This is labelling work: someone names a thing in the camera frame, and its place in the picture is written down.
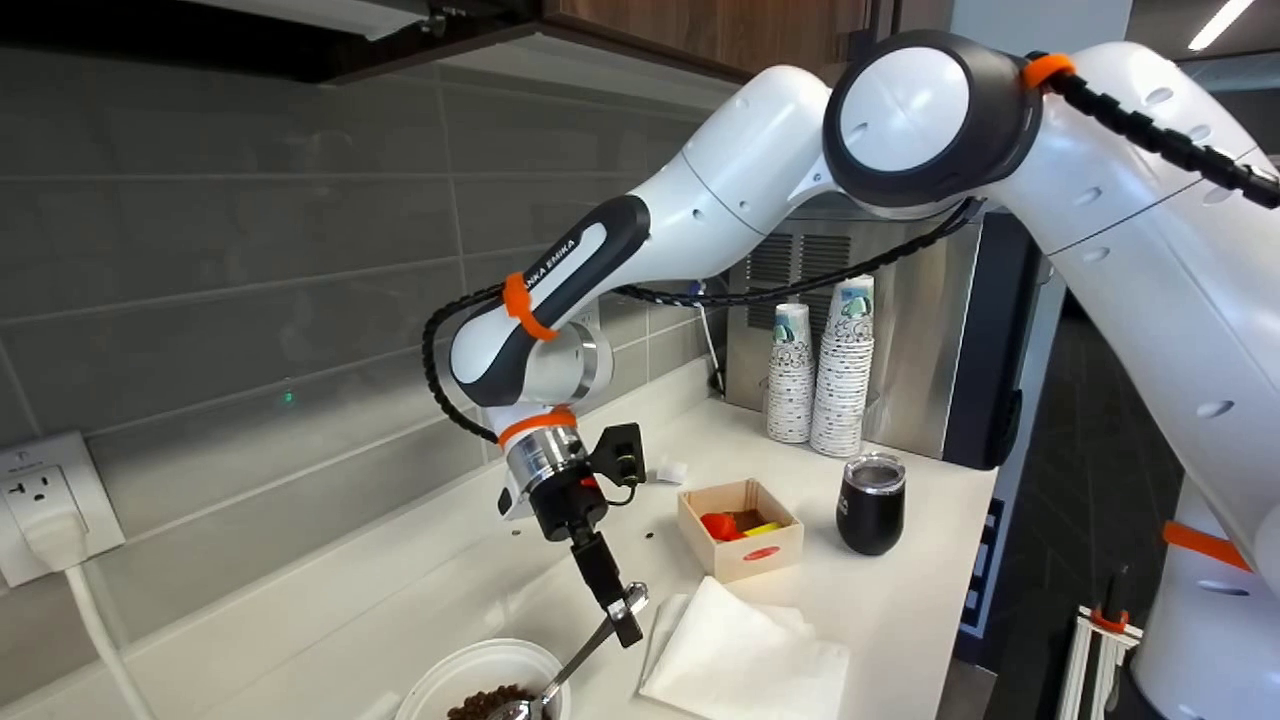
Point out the ceiling light strip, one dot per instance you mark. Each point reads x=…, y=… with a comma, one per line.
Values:
x=1223, y=21

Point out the black tumbler with clear lid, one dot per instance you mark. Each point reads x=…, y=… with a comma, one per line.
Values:
x=870, y=513

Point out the short paper cup stack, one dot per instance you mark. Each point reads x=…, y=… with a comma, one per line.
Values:
x=788, y=382

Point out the red block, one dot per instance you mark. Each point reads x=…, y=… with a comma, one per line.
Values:
x=722, y=524

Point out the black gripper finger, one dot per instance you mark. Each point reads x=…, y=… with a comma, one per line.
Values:
x=602, y=582
x=625, y=593

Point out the silver metal spoon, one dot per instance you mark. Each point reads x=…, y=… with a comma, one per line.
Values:
x=583, y=658

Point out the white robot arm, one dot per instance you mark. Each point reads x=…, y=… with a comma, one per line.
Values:
x=745, y=162

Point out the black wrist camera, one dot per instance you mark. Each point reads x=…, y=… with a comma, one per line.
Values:
x=620, y=453

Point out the white ceramic bowl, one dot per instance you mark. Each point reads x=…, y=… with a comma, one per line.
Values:
x=443, y=680

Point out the stainless steel appliance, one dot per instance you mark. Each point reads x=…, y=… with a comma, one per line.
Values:
x=923, y=345

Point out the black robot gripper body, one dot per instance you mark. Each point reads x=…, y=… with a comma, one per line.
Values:
x=564, y=501

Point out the light wooden box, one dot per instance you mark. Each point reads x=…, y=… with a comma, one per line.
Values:
x=760, y=559

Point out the white folded napkin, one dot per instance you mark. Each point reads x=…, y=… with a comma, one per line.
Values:
x=741, y=663

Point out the upper wall cabinet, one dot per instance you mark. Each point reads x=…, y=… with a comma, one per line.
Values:
x=664, y=26

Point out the dark brown beans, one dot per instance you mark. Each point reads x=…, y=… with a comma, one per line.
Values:
x=487, y=703

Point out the white wall outlet with plug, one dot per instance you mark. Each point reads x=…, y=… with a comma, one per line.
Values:
x=55, y=524

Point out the yellow block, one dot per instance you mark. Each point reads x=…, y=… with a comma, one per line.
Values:
x=767, y=530

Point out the orange white clamp tool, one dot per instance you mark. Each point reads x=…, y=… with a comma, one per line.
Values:
x=1101, y=663

